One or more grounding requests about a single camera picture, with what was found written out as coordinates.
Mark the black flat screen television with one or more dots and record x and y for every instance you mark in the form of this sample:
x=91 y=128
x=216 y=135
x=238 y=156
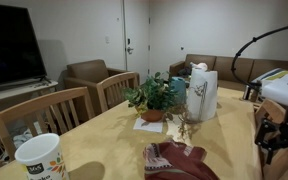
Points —
x=20 y=56

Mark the white paper cup container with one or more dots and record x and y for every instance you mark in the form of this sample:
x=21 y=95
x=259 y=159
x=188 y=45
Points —
x=41 y=158

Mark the white paper towel roll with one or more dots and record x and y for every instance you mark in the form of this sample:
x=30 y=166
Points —
x=202 y=95

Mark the brown armchair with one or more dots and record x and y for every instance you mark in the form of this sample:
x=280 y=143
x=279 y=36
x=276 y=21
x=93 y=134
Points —
x=89 y=74

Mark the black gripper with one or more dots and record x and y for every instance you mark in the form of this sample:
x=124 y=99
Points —
x=272 y=136

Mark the white door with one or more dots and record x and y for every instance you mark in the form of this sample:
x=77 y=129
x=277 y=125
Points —
x=136 y=33

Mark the brown sofa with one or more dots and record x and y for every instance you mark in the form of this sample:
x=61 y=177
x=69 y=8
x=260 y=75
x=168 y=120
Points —
x=247 y=69

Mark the teal watering can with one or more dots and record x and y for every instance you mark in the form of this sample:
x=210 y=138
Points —
x=179 y=87

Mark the white tv stand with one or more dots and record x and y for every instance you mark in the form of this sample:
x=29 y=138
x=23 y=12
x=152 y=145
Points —
x=38 y=86

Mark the potted green plant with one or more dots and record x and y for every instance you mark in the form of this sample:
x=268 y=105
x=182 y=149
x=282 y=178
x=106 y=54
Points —
x=152 y=99

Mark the white paper under pot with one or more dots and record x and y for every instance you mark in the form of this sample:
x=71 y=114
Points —
x=141 y=124

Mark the wooden chair far side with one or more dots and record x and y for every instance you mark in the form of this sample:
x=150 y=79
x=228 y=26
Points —
x=56 y=112

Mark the dark red patterned cloth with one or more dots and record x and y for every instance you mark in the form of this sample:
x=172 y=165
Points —
x=171 y=160

